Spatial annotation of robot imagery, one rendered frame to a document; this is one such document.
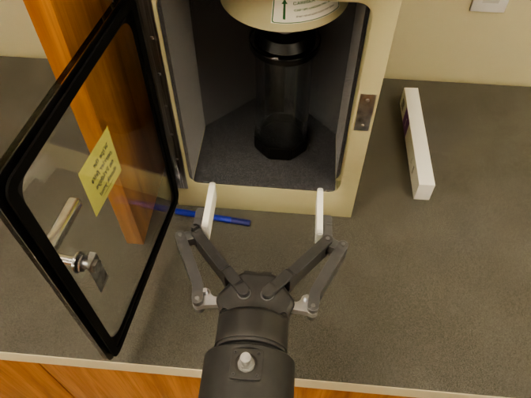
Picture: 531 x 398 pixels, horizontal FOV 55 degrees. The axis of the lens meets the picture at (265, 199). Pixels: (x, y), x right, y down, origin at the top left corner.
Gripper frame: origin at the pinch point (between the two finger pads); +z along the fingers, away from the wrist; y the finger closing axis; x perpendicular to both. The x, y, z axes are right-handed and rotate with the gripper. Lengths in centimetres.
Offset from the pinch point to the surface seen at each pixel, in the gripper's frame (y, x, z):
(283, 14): -1.0, -15.0, 17.5
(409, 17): -26, 10, 59
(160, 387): 20, 47, -10
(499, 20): -44, 10, 58
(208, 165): 11.9, 17.0, 20.1
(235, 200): 6.9, 21.9, 16.3
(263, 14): 1.5, -14.7, 17.8
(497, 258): -39.4, 25.2, 9.4
